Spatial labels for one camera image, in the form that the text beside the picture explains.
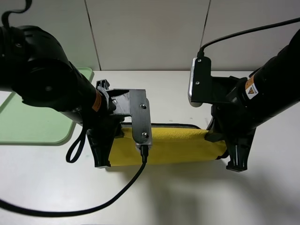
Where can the light green plastic tray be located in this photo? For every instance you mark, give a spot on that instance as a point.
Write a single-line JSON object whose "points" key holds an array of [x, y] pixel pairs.
{"points": [[22, 124]]}

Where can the yellow microfiber towel black trim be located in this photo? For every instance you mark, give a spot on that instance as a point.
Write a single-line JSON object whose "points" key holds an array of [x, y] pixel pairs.
{"points": [[171, 143]]}

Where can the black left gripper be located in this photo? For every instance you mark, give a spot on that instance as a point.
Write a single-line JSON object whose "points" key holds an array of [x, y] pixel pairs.
{"points": [[102, 126]]}

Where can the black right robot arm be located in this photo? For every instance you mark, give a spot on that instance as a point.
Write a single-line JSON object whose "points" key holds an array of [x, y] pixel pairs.
{"points": [[270, 90]]}

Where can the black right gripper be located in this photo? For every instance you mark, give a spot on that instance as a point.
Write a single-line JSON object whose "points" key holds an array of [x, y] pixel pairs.
{"points": [[234, 124]]}

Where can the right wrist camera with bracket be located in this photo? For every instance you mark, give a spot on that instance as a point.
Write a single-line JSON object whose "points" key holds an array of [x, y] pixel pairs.
{"points": [[205, 88]]}

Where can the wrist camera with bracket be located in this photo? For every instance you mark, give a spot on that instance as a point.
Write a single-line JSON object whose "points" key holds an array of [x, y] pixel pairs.
{"points": [[205, 88], [134, 103]]}

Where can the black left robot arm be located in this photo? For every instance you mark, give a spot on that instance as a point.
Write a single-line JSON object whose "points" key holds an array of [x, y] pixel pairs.
{"points": [[35, 66]]}

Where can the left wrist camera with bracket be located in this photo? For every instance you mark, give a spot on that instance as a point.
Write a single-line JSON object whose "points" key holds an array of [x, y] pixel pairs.
{"points": [[134, 103]]}

